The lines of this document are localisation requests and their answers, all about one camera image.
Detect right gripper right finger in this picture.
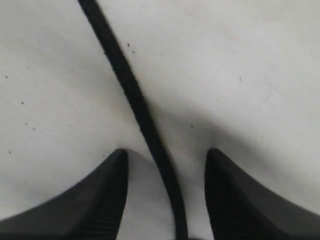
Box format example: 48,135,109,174
204,148,320,240

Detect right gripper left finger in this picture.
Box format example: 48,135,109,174
0,149,129,240

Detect black braided rope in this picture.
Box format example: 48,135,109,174
76,0,190,240

